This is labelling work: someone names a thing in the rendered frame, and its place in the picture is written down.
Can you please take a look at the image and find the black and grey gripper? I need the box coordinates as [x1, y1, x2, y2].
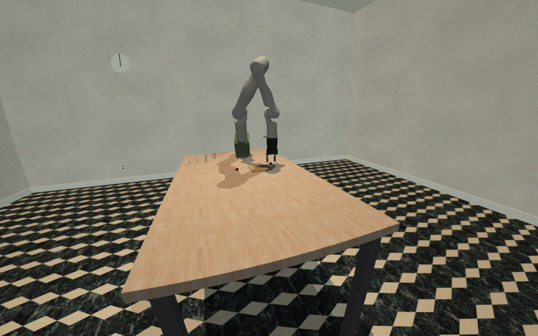
[263, 131, 278, 162]

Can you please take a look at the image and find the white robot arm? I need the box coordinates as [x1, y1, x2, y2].
[232, 56, 280, 142]

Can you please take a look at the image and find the tan square mat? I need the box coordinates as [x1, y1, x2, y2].
[248, 164, 272, 172]

